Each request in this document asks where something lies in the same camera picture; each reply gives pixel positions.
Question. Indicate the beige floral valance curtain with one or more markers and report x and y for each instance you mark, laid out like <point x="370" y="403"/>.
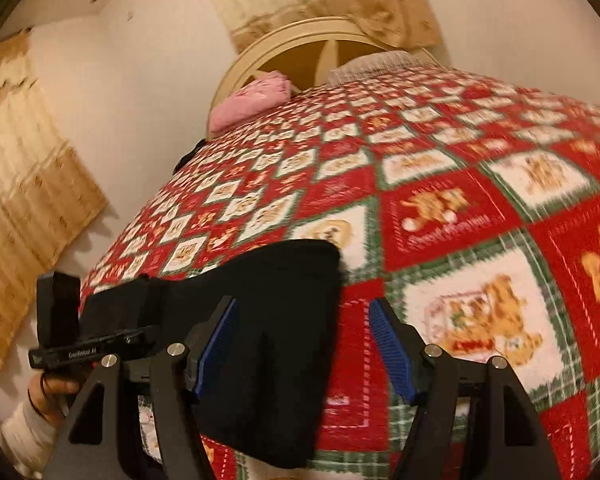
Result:
<point x="325" y="0"/>

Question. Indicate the pink pillow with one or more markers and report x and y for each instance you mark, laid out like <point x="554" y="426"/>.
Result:
<point x="247" y="102"/>

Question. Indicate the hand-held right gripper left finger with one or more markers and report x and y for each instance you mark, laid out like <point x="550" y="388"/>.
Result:
<point x="215" y="347"/>

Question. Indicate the person's left hand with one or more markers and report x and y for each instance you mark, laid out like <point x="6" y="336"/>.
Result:
<point x="55" y="390"/>

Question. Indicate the dark cloth bundle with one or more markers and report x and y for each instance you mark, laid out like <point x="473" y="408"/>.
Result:
<point x="187" y="155"/>

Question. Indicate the black pants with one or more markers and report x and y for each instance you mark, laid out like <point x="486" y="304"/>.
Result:
<point x="275" y="320"/>

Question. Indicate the cream wooden bed headboard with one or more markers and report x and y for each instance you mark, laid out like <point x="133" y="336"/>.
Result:
<point x="300" y="45"/>

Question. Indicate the striped pillow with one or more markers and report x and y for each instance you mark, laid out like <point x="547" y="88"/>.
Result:
<point x="375" y="65"/>

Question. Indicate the red teddy bear printed blanket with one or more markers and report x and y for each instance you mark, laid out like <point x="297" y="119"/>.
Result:
<point x="455" y="220"/>

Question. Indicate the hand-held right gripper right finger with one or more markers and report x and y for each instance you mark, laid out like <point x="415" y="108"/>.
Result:
<point x="391" y="347"/>

